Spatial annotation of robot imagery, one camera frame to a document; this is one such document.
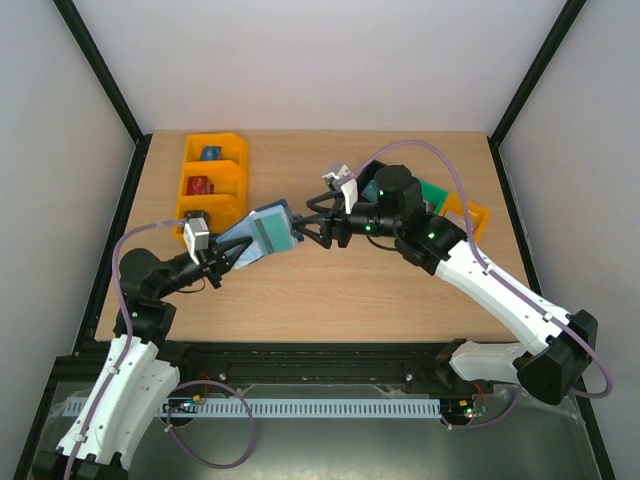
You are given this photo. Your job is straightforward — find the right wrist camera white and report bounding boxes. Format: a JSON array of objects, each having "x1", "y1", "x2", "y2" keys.
[{"x1": 322, "y1": 164, "x2": 359, "y2": 214}]

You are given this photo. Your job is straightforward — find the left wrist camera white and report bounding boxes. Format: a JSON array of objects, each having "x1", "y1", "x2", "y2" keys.
[{"x1": 183, "y1": 217, "x2": 209, "y2": 265}]

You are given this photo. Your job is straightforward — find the yellow bin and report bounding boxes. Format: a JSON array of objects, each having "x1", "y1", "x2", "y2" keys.
[
  {"x1": 439, "y1": 192, "x2": 490, "y2": 243},
  {"x1": 176, "y1": 194, "x2": 247, "y2": 234},
  {"x1": 178, "y1": 160, "x2": 248, "y2": 200},
  {"x1": 183, "y1": 132, "x2": 249, "y2": 166}
]

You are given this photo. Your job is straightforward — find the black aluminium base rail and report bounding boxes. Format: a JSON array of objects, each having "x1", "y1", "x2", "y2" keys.
[{"x1": 49, "y1": 341, "x2": 581, "y2": 396}]

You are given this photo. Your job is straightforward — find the blue card in yellow bin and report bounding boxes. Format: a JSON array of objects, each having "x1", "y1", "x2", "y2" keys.
[{"x1": 200, "y1": 145, "x2": 222, "y2": 161}]

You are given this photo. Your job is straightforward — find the blue leather card holder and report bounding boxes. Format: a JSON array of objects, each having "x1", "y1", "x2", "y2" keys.
[{"x1": 211, "y1": 199, "x2": 304, "y2": 269}]

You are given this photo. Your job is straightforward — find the slotted grey cable duct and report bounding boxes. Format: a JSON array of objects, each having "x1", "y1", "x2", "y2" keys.
[{"x1": 64, "y1": 397, "x2": 442, "y2": 419}]

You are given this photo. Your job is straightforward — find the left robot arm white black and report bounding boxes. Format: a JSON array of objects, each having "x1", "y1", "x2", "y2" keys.
[{"x1": 32, "y1": 236, "x2": 252, "y2": 479}]

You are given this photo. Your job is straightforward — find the left black frame post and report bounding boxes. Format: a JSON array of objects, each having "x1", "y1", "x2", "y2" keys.
[{"x1": 52, "y1": 0, "x2": 151, "y2": 146}]

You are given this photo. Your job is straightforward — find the right black frame post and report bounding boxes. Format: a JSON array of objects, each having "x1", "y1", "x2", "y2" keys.
[{"x1": 489, "y1": 0, "x2": 589, "y2": 146}]

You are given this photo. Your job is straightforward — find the purple cable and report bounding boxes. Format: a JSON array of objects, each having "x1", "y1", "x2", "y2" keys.
[
  {"x1": 62, "y1": 221, "x2": 257, "y2": 480},
  {"x1": 349, "y1": 139, "x2": 614, "y2": 432}
]

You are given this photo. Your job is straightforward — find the yellow bin right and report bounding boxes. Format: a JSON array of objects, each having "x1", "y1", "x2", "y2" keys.
[{"x1": 439, "y1": 192, "x2": 490, "y2": 243}]

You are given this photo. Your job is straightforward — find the dark card in yellow bin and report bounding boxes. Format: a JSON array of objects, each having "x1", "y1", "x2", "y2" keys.
[{"x1": 184, "y1": 210, "x2": 209, "y2": 221}]

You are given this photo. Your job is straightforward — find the yellow bin middle left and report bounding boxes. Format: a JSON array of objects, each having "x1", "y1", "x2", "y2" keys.
[{"x1": 178, "y1": 160, "x2": 248, "y2": 200}]

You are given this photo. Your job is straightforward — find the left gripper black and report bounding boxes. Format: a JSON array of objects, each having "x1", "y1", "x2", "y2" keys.
[{"x1": 156, "y1": 232, "x2": 252, "y2": 299}]

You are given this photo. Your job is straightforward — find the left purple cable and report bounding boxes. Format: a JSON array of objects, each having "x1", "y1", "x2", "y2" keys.
[{"x1": 62, "y1": 221, "x2": 257, "y2": 480}]

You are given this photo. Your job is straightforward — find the black frame post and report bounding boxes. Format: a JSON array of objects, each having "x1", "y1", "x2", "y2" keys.
[
  {"x1": 52, "y1": 0, "x2": 151, "y2": 146},
  {"x1": 489, "y1": 0, "x2": 589, "y2": 146}
]

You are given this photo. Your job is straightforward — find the black bin right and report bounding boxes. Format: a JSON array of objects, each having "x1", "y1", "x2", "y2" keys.
[{"x1": 356, "y1": 160, "x2": 386, "y2": 202}]

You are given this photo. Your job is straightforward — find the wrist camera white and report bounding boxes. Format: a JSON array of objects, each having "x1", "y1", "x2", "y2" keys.
[
  {"x1": 322, "y1": 164, "x2": 359, "y2": 214},
  {"x1": 183, "y1": 217, "x2": 209, "y2": 265}
]

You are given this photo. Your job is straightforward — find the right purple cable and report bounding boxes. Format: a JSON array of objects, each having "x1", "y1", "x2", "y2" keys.
[{"x1": 349, "y1": 139, "x2": 614, "y2": 432}]

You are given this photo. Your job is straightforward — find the red card in yellow bin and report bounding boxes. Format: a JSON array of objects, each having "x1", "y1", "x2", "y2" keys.
[{"x1": 185, "y1": 176, "x2": 214, "y2": 196}]

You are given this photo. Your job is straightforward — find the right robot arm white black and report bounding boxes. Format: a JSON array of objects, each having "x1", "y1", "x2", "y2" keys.
[{"x1": 294, "y1": 165, "x2": 598, "y2": 405}]

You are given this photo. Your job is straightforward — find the yellow bin far left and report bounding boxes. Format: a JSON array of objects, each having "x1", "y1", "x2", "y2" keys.
[{"x1": 183, "y1": 132, "x2": 249, "y2": 166}]

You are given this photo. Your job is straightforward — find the teal credit card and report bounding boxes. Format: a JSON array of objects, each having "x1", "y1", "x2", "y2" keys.
[{"x1": 360, "y1": 180, "x2": 378, "y2": 204}]

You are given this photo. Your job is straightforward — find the green bin right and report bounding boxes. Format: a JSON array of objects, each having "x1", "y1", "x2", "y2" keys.
[{"x1": 420, "y1": 180, "x2": 449, "y2": 215}]

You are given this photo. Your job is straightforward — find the yellow bin near left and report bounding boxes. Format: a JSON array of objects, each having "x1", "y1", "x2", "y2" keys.
[{"x1": 176, "y1": 194, "x2": 247, "y2": 234}]

